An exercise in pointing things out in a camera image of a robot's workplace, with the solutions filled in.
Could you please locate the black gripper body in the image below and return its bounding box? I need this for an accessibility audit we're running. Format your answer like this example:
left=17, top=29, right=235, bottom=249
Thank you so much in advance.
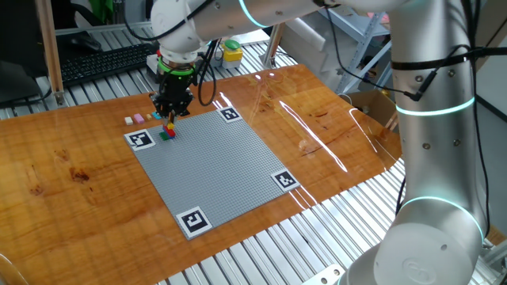
left=158, top=73, right=195, bottom=105

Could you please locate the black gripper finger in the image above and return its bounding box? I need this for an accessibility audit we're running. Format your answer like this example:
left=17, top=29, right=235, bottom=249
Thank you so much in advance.
left=149, top=93, right=174, bottom=124
left=173, top=93, right=196, bottom=124

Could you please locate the gray studded Lego baseplate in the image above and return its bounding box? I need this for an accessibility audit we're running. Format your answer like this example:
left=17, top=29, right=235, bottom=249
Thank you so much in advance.
left=124, top=106, right=301, bottom=241

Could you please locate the black white fiducial tag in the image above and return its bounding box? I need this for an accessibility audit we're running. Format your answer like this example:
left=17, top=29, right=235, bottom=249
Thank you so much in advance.
left=124, top=128, right=157, bottom=152
left=175, top=206, right=213, bottom=241
left=270, top=169, right=301, bottom=193
left=216, top=106, right=243, bottom=124

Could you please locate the yellow green container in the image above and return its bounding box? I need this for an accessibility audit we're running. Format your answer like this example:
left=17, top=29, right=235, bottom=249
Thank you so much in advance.
left=220, top=38, right=244, bottom=70

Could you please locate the black computer keyboard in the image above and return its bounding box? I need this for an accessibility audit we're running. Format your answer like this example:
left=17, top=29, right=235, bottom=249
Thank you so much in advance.
left=59, top=42, right=159, bottom=88

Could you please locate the green fabric piece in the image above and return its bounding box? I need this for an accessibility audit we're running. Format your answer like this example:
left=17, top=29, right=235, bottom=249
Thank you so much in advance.
left=88, top=0, right=115, bottom=24

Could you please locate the white foam block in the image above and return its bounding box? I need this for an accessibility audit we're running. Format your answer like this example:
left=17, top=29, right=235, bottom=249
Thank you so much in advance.
left=279, top=17, right=338, bottom=73

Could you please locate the wood grain table mat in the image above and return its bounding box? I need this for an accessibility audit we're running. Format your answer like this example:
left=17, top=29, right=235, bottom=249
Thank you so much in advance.
left=0, top=63, right=403, bottom=285

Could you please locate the black computer monitor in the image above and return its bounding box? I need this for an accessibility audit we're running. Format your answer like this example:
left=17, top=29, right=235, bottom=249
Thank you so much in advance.
left=0, top=0, right=52, bottom=108

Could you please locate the gray metal shelf rack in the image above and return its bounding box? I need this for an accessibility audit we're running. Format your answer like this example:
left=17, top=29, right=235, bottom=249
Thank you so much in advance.
left=316, top=6, right=393, bottom=95

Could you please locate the brown cardboard box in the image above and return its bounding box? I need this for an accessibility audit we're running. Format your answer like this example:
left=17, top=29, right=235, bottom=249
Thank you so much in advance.
left=347, top=89, right=398, bottom=132

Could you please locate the white metal mounting plate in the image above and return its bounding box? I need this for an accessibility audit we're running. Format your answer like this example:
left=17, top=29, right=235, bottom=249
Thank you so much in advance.
left=303, top=264, right=345, bottom=285

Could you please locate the black camera cable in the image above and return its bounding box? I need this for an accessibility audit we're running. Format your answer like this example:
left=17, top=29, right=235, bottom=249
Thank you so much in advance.
left=196, top=39, right=219, bottom=107

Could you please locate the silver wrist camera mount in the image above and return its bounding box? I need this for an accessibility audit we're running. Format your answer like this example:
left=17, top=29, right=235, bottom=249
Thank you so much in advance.
left=145, top=53, right=162, bottom=77

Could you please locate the wooden frame post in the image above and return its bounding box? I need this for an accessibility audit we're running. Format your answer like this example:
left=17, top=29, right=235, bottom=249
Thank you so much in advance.
left=34, top=0, right=67, bottom=107
left=261, top=22, right=287, bottom=69

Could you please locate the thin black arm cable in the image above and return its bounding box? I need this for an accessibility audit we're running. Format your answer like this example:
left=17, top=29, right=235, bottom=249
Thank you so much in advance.
left=322, top=0, right=424, bottom=102

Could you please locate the black arm strap band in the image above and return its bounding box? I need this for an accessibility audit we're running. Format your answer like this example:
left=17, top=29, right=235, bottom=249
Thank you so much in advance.
left=390, top=46, right=507, bottom=72

